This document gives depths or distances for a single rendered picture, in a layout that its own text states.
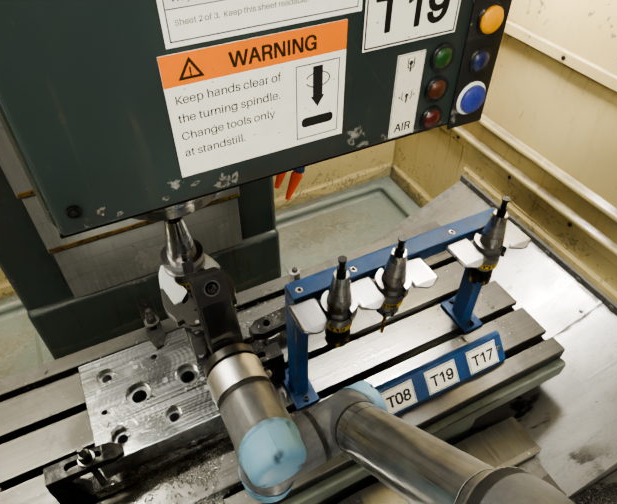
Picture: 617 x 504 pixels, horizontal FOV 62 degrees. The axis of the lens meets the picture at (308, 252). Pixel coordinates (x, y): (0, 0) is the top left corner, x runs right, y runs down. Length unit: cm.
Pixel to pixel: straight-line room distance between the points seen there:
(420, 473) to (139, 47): 46
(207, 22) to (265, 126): 10
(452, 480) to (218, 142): 37
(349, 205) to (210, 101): 166
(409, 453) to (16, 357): 141
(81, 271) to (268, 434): 85
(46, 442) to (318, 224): 119
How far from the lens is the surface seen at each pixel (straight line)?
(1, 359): 183
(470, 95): 57
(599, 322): 154
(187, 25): 40
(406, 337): 126
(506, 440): 138
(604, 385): 148
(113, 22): 39
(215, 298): 69
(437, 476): 56
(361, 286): 92
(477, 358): 121
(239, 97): 44
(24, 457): 123
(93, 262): 136
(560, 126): 149
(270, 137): 47
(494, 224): 100
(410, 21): 49
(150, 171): 45
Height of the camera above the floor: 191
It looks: 45 degrees down
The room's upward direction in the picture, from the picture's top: straight up
